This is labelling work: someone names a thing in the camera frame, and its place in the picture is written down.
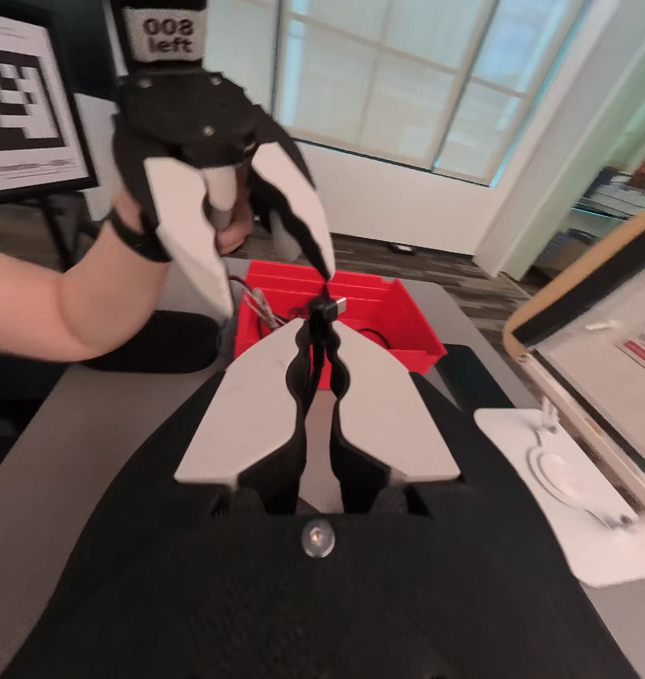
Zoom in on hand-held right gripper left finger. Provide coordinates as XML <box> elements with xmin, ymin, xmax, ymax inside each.
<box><xmin>174</xmin><ymin>318</ymin><xmax>309</xmax><ymax>515</ymax></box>

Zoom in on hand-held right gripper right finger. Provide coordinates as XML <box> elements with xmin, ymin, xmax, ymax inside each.
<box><xmin>329</xmin><ymin>321</ymin><xmax>461</xmax><ymax>514</ymax></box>

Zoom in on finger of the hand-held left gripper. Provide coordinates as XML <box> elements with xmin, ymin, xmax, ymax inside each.
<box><xmin>250</xmin><ymin>139</ymin><xmax>337</xmax><ymax>280</ymax></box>
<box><xmin>143</xmin><ymin>156</ymin><xmax>236</xmax><ymax>320</ymax></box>

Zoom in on red plastic bin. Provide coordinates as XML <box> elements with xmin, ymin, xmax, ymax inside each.
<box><xmin>234</xmin><ymin>260</ymin><xmax>448</xmax><ymax>391</ymax></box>

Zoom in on black braided usb cable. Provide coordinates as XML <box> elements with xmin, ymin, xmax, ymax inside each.
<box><xmin>300</xmin><ymin>296</ymin><xmax>350</xmax><ymax>394</ymax></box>

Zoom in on person's left forearm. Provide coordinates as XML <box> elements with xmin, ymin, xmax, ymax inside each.
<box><xmin>0</xmin><ymin>233</ymin><xmax>220</xmax><ymax>363</ymax></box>

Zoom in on person's left hand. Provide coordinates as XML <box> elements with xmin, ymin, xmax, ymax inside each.
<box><xmin>107</xmin><ymin>186</ymin><xmax>255</xmax><ymax>256</ymax></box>

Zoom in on black wristband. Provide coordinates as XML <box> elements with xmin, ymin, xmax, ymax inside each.
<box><xmin>110</xmin><ymin>209</ymin><xmax>173</xmax><ymax>262</ymax></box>

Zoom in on dark flat pad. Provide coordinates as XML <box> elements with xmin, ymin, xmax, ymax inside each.
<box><xmin>439</xmin><ymin>344</ymin><xmax>516</xmax><ymax>411</ymax></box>

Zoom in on black chair armrest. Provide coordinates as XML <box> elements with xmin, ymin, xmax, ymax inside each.
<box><xmin>84</xmin><ymin>310</ymin><xmax>221</xmax><ymax>373</ymax></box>

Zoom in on framed black-white marker sign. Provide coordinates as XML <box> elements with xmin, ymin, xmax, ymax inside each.
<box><xmin>0</xmin><ymin>11</ymin><xmax>100</xmax><ymax>205</ymax></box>

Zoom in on large paned window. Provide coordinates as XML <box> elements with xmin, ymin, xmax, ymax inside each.
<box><xmin>272</xmin><ymin>0</ymin><xmax>594</xmax><ymax>187</ymax></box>

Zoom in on white stand base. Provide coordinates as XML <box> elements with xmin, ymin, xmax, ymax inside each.
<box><xmin>473</xmin><ymin>400</ymin><xmax>645</xmax><ymax>588</ymax></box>

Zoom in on wooden document stand board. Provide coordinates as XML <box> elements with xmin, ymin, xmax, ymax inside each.
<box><xmin>504</xmin><ymin>204</ymin><xmax>645</xmax><ymax>479</ymax></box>

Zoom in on tangled black cables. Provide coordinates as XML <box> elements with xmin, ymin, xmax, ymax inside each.
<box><xmin>259</xmin><ymin>305</ymin><xmax>392</xmax><ymax>351</ymax></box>

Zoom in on silver braided cable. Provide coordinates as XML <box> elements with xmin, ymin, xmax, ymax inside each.
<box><xmin>243</xmin><ymin>286</ymin><xmax>276</xmax><ymax>333</ymax></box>

